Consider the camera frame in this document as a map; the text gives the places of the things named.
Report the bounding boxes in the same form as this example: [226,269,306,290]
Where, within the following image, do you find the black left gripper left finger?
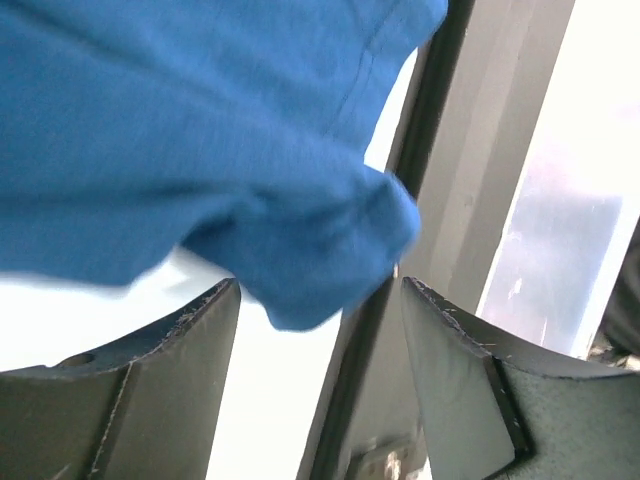
[1,279,241,480]

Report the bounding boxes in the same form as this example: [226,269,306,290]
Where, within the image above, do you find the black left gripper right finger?
[401,277,639,479]

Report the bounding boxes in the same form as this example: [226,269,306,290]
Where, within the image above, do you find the navy blue printed t-shirt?
[1,1,448,331]

